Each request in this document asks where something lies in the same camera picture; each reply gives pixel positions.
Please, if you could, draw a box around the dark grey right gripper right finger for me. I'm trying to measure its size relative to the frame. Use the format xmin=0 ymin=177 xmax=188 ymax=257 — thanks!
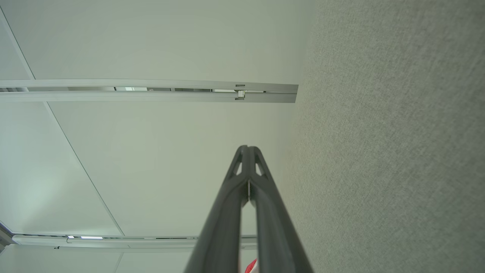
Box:
xmin=248 ymin=146 xmax=314 ymax=273

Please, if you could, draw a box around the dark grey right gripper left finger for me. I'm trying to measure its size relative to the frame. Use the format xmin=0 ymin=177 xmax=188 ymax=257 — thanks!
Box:
xmin=185 ymin=145 xmax=250 ymax=273

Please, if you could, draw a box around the grey fabric sofa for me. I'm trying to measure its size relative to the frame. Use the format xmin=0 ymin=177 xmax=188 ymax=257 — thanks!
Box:
xmin=280 ymin=0 xmax=485 ymax=273

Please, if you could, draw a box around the aluminium frame post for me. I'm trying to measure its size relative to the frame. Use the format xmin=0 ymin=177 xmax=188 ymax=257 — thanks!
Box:
xmin=0 ymin=222 xmax=257 ymax=254

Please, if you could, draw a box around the aluminium post with slot bracket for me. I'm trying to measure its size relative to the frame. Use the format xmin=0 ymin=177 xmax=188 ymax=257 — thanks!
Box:
xmin=0 ymin=79 xmax=299 ymax=104

